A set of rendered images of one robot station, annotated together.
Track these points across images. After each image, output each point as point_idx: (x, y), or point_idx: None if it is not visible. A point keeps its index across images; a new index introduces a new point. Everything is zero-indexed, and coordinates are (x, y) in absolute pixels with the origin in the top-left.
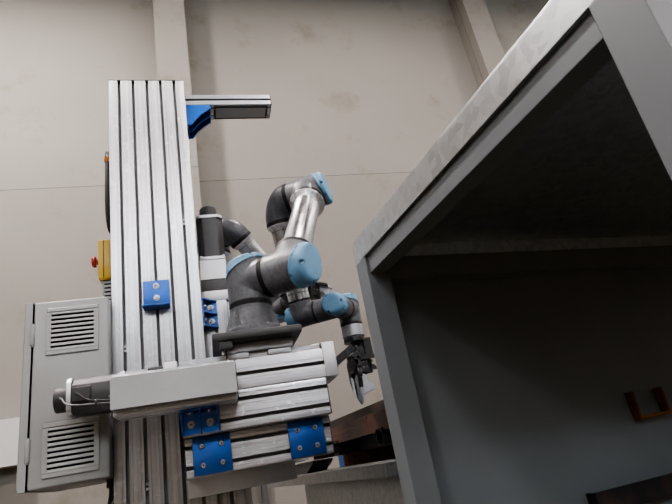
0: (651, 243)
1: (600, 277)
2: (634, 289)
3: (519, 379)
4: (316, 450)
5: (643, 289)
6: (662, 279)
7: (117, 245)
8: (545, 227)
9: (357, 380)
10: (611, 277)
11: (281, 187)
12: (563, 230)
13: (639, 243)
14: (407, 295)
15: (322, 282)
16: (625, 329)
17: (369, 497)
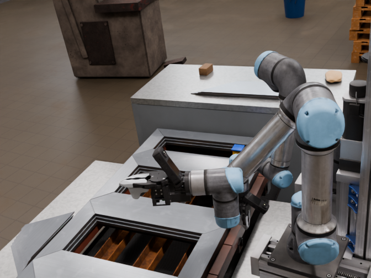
0: (213, 106)
1: (245, 119)
2: (232, 123)
3: (293, 150)
4: None
5: (228, 123)
6: (217, 119)
7: None
8: (274, 102)
9: (249, 213)
10: (240, 119)
11: (290, 60)
12: (263, 103)
13: (220, 106)
14: None
15: (150, 171)
16: (244, 136)
17: None
